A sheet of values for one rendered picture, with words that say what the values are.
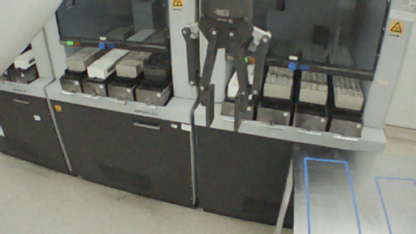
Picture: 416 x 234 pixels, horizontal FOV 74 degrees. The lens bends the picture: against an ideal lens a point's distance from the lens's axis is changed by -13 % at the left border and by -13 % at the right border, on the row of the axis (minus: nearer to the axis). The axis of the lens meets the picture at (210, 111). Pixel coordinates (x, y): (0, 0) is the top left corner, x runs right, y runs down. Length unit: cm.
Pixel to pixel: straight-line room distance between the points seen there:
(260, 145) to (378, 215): 66
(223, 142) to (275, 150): 24
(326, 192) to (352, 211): 10
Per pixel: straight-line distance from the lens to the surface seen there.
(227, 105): 132
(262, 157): 145
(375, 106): 140
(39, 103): 194
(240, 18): 45
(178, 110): 142
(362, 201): 97
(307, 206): 91
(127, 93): 149
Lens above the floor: 149
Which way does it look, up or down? 33 degrees down
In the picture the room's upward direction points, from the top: straight up
